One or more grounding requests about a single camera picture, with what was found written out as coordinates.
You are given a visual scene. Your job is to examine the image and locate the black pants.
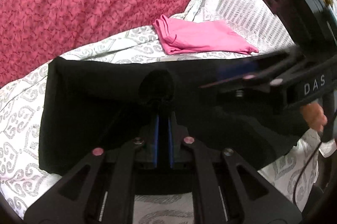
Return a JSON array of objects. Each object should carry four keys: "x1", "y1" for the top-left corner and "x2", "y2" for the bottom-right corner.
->
[{"x1": 39, "y1": 57, "x2": 309, "y2": 175}]

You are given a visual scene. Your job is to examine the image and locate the right hand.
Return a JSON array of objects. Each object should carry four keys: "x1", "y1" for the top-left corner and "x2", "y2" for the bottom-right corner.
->
[{"x1": 300, "y1": 102, "x2": 327, "y2": 133}]

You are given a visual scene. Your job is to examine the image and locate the folded pink garment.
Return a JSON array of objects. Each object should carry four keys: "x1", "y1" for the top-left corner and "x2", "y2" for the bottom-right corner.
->
[{"x1": 153, "y1": 15, "x2": 259, "y2": 55}]

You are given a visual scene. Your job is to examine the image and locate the black cable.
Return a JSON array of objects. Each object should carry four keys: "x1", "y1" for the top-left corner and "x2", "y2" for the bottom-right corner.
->
[{"x1": 291, "y1": 131, "x2": 325, "y2": 206}]

